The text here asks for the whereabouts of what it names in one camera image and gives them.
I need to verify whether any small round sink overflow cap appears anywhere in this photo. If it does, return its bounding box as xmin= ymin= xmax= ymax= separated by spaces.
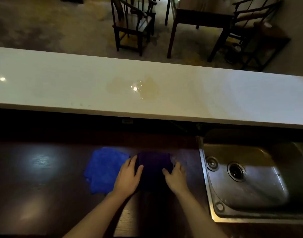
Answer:
xmin=206 ymin=156 xmax=219 ymax=171

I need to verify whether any person's left forearm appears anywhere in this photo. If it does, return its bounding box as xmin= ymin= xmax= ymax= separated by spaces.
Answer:
xmin=63 ymin=190 xmax=132 ymax=238

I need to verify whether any round sink drain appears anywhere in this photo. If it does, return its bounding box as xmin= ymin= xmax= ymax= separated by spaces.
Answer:
xmin=227 ymin=162 xmax=247 ymax=182

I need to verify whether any person's left hand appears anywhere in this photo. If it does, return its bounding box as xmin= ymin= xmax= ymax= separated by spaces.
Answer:
xmin=113 ymin=155 xmax=144 ymax=197

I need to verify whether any stainless steel sink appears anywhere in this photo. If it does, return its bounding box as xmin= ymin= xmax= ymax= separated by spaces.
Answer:
xmin=197 ymin=136 xmax=303 ymax=225

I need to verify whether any yellowish liquid spill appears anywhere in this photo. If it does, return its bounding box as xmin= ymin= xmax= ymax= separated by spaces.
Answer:
xmin=106 ymin=76 xmax=160 ymax=101

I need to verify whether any dark wooden table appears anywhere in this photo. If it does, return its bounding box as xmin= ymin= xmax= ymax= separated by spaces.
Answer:
xmin=165 ymin=0 xmax=235 ymax=59

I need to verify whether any dark purple cloth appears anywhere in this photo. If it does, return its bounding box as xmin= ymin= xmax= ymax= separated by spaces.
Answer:
xmin=135 ymin=151 xmax=176 ymax=192

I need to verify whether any person's right hand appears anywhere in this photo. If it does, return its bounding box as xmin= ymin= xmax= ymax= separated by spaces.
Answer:
xmin=162 ymin=160 xmax=189 ymax=195

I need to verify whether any dark wooden armchair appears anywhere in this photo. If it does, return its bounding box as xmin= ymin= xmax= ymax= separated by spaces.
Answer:
xmin=110 ymin=0 xmax=161 ymax=57
xmin=207 ymin=0 xmax=292 ymax=72

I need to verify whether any blue microfibre cloth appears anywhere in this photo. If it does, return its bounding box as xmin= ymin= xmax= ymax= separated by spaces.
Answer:
xmin=84 ymin=147 xmax=131 ymax=195

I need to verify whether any person's right forearm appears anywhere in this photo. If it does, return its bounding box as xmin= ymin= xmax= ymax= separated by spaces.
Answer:
xmin=176 ymin=189 xmax=227 ymax=238

